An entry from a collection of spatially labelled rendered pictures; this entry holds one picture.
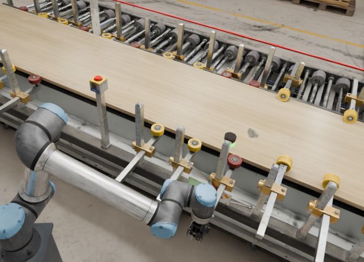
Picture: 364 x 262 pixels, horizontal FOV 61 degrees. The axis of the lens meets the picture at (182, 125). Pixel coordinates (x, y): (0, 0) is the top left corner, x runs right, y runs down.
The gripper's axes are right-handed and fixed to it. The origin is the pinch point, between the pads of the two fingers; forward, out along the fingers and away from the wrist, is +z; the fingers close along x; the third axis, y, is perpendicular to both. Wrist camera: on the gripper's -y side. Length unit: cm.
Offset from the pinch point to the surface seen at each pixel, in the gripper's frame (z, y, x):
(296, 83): -13, -141, 15
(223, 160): -20.0, -32.2, -3.3
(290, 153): -8, -69, 27
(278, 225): 12.3, -33.8, 33.9
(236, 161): -8.0, -47.0, 1.0
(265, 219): -13.7, -14.7, 25.2
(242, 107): -8, -96, -12
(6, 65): -24, -32, -152
